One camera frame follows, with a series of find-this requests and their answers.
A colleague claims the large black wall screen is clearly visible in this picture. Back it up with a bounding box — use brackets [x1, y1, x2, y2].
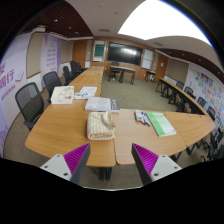
[106, 41, 144, 67]

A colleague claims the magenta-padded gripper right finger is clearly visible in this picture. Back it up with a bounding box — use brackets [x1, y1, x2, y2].
[131, 142, 183, 186]

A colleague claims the green framed wall board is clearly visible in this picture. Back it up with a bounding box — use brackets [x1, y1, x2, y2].
[92, 39, 106, 63]

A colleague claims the colourful wall posters group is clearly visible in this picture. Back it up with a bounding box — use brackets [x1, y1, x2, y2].
[188, 66, 224, 131]

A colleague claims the black office chairs group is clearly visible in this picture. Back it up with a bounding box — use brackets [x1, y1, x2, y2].
[62, 60, 88, 83]

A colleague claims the white open storage box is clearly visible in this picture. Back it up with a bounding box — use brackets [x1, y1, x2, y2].
[50, 85, 75, 105]

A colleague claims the white whiteboard eraser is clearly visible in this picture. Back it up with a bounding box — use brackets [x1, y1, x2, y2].
[134, 109, 144, 122]

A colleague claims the purple wall banner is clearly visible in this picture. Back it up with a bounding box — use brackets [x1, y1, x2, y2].
[40, 33, 62, 79]

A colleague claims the cream yellow zigzag towel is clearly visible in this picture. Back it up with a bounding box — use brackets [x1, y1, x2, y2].
[86, 111, 117, 141]

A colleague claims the white wall board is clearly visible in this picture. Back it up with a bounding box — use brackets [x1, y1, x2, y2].
[142, 48, 155, 70]

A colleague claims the blue marker pen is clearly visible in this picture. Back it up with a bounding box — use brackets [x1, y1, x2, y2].
[142, 111, 152, 127]

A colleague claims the white paper sheet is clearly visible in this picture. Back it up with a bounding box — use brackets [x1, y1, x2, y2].
[79, 85, 98, 98]

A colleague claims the bright ceiling light panel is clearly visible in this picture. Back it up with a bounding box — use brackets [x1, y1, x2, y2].
[117, 0, 213, 46]

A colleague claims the flat white grey-printed box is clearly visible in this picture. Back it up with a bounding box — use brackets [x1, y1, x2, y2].
[84, 96, 121, 113]

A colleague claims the small wooden side table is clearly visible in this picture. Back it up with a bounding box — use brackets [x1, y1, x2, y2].
[144, 69, 157, 83]

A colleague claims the green booklet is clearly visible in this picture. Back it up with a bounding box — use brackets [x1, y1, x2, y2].
[145, 111, 177, 138]

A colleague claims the dark-legged wooden desk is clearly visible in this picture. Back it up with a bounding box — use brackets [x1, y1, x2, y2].
[109, 61, 137, 84]

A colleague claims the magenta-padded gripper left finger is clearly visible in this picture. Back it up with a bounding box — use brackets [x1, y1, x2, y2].
[39, 142, 92, 186]

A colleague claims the small blue white carton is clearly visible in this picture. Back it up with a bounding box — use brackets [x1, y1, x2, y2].
[72, 92, 90, 100]

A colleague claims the black mesh office chair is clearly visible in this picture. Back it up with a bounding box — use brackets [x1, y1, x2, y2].
[14, 82, 45, 132]
[42, 70, 63, 103]

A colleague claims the red marker pen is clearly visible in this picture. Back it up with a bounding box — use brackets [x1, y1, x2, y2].
[139, 113, 148, 126]

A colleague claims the long desk row with chairs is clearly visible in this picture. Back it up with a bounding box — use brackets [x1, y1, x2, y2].
[155, 77, 224, 161]

